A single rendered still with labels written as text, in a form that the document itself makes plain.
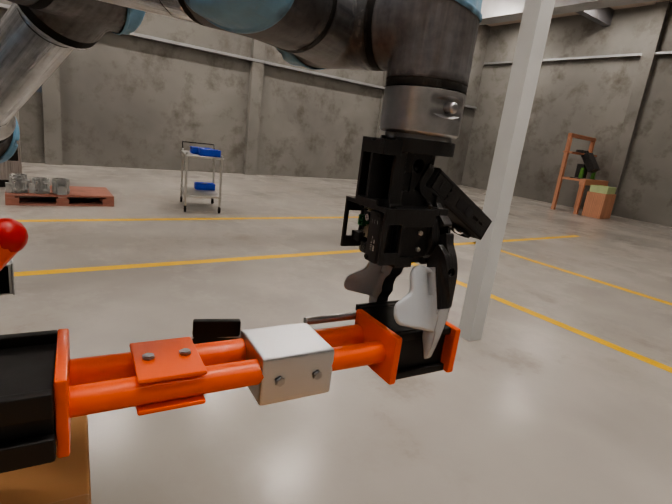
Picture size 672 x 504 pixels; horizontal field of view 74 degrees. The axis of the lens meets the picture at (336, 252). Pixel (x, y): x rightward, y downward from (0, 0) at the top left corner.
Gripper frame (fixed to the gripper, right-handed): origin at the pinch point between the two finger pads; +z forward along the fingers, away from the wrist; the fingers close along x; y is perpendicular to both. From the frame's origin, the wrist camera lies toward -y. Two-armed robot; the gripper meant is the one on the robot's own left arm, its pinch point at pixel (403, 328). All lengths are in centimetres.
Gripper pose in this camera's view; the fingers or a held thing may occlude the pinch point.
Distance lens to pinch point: 50.2
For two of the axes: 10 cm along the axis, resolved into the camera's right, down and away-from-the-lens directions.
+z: -1.1, 9.6, 2.5
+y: -8.7, 0.3, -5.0
